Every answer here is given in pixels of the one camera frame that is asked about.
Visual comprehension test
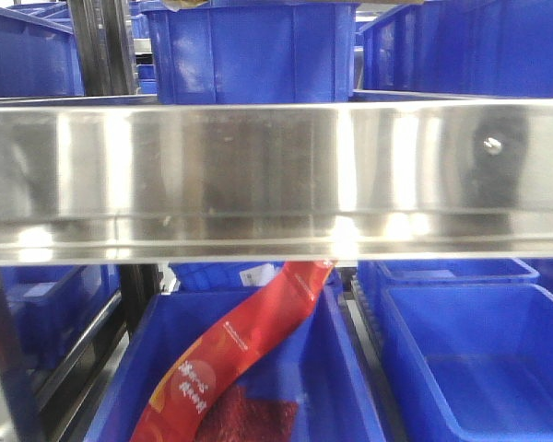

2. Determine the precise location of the blue bin lower back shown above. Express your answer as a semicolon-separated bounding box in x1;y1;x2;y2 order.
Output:
357;258;539;301

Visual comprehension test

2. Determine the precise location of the blue bin with snack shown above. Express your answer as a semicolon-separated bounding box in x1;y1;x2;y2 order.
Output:
85;287;385;441

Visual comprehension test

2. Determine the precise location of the blue bin upper centre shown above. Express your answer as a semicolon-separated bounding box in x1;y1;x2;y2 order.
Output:
140;1;357;104

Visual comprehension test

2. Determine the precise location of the red snack bag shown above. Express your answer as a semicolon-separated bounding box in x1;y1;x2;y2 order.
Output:
130;260;335;441

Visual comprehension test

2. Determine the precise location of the blue bin lower right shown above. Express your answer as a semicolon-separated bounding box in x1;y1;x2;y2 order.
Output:
382;285;553;441

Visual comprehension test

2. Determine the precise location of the blue bin lower left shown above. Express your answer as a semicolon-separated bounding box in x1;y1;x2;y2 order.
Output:
0;264;120;370

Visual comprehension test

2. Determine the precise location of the blue bin upper right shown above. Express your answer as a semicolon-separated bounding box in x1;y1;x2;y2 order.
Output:
361;1;553;99

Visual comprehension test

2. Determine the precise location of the blue bin upper left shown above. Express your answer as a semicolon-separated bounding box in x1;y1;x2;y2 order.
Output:
0;2;84;98

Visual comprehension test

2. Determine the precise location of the stainless steel shelf rail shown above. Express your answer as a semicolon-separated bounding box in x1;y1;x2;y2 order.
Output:
0;96;553;264

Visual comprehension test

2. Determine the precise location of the silver rail screw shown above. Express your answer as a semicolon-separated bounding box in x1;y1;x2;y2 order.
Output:
483;137;503;156

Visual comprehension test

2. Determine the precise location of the dark shelf upright post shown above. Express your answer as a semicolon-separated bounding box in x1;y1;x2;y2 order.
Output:
67;0;138;96

